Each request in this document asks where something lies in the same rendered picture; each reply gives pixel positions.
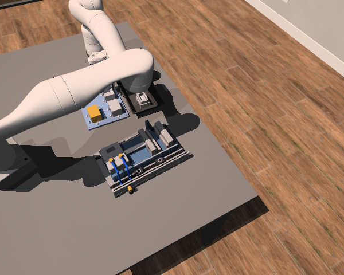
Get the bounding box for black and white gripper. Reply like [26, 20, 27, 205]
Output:
[85, 42, 109, 65]

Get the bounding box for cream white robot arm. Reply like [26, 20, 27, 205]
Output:
[0, 0, 154, 171]

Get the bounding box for yellow block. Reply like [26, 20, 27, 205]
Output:
[87, 105, 103, 123]

